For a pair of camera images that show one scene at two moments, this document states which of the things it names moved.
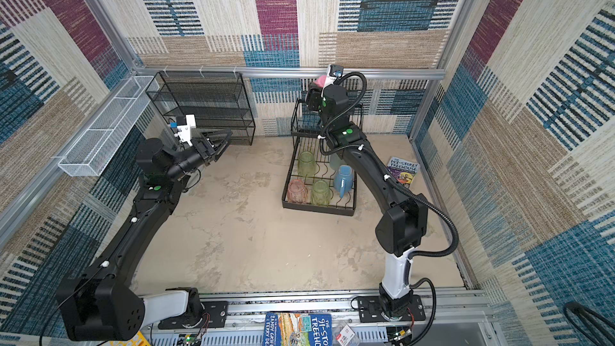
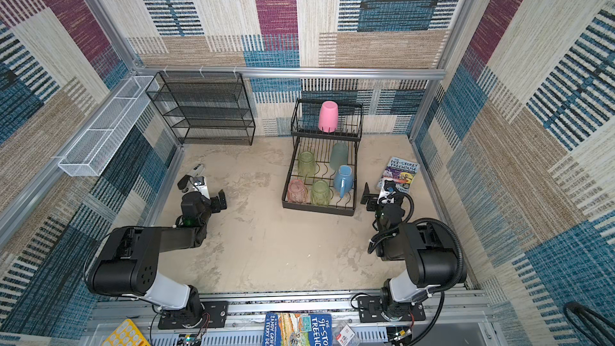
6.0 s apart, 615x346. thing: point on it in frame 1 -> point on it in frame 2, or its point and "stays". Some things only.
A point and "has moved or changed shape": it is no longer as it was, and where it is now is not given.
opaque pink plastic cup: (320, 81) has moved or changed shape
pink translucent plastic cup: (297, 192) stays
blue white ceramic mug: (343, 179) stays
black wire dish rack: (316, 179) stays
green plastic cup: (307, 164) stays
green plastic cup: (320, 194) stays
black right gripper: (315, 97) -> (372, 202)
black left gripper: (207, 151) -> (215, 203)
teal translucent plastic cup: (335, 161) stays
